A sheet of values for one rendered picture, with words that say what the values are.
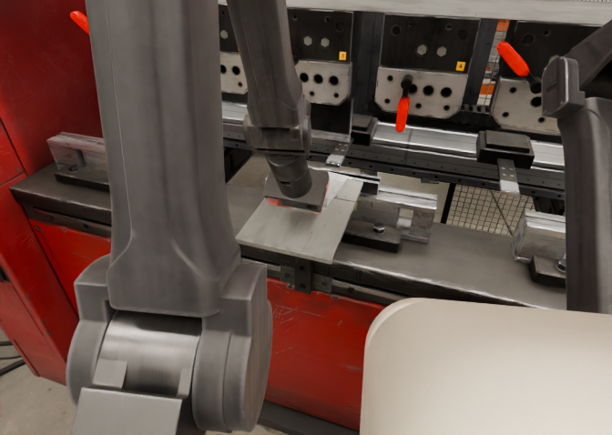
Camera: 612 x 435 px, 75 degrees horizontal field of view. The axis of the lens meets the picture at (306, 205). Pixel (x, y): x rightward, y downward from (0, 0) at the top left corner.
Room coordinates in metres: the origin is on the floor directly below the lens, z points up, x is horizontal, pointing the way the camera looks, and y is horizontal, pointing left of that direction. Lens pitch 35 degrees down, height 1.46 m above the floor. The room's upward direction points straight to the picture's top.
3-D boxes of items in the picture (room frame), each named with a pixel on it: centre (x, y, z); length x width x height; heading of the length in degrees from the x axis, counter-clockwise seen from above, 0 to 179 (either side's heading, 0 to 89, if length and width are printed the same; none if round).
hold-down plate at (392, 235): (0.71, -0.07, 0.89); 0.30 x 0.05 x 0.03; 72
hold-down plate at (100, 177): (0.91, 0.54, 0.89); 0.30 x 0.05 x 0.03; 72
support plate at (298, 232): (0.64, 0.00, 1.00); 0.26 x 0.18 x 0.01; 162
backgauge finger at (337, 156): (0.93, -0.10, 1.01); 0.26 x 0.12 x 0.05; 162
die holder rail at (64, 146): (0.95, 0.48, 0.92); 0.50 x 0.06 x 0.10; 72
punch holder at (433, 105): (0.72, -0.21, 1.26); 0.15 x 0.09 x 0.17; 72
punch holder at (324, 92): (0.79, -0.02, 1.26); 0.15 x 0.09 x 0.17; 72
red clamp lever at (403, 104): (0.67, -0.17, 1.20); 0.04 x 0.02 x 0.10; 162
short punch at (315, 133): (0.78, -0.05, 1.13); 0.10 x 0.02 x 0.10; 72
